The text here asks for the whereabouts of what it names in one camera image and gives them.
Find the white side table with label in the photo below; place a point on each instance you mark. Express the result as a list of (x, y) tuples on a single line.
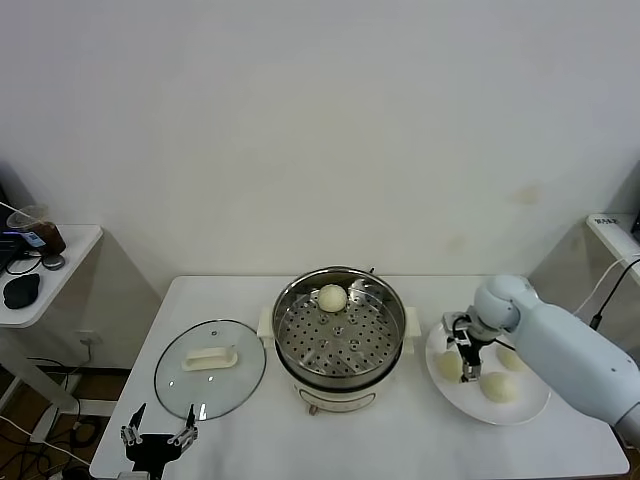
[(565, 270)]

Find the white drinking straw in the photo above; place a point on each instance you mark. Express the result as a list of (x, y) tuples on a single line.
[(12, 206)]

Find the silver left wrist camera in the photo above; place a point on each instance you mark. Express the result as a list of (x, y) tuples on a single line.
[(132, 476)]

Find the black electronic device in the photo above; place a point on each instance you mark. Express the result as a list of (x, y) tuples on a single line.
[(10, 246)]

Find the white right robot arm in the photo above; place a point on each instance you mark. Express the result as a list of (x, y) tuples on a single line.
[(560, 345)]

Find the cream electric cooking pot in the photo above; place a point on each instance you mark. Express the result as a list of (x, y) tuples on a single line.
[(335, 397)]

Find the black computer mouse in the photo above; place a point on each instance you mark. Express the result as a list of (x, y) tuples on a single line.
[(21, 291)]

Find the plastic cup of iced coffee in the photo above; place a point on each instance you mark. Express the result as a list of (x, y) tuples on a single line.
[(51, 236)]

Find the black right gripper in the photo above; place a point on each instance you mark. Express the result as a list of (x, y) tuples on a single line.
[(471, 347)]

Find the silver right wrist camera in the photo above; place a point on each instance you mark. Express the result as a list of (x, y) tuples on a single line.
[(455, 321)]

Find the white wall socket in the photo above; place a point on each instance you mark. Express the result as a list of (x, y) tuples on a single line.
[(90, 339)]

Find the white steamed baozi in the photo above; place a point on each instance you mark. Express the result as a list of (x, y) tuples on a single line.
[(331, 298), (497, 387), (507, 361), (446, 366)]

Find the white round plate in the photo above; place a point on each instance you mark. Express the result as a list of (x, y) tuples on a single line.
[(500, 412)]

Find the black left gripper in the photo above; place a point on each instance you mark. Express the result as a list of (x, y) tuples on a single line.
[(150, 447)]

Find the grey round disc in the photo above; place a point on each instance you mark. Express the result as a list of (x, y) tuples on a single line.
[(54, 262)]

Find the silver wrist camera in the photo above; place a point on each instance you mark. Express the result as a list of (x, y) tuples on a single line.
[(455, 321), (132, 476)]

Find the stainless steel steamer basket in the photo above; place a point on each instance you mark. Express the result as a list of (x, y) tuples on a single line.
[(340, 355)]

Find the white side table with cup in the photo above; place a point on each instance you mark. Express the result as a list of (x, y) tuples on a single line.
[(75, 250)]

